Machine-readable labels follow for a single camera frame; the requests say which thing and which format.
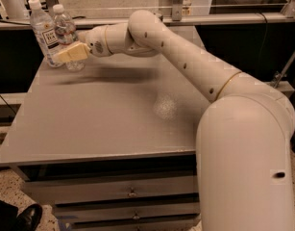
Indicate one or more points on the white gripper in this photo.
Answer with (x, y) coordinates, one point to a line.
(95, 43)

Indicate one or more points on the clear water bottle red label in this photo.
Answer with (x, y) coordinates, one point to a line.
(65, 27)

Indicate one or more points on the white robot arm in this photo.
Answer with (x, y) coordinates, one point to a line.
(244, 131)

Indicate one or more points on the blue labelled plastic bottle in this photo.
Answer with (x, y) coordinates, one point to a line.
(43, 27)

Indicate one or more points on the white pipe at back left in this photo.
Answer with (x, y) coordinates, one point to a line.
(15, 9)

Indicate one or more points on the grey drawer cabinet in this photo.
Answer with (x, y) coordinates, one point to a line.
(119, 116)

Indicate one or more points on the top grey drawer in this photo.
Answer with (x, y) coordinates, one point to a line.
(95, 189)

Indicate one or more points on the grey drawer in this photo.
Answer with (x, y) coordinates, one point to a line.
(149, 207)
(95, 189)
(169, 223)

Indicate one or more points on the middle grey drawer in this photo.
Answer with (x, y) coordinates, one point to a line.
(149, 207)

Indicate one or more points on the black shoe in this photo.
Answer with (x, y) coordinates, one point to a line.
(29, 219)

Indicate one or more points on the bottom grey drawer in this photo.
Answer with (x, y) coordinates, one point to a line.
(169, 223)

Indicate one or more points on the metal rail frame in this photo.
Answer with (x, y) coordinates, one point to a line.
(188, 12)

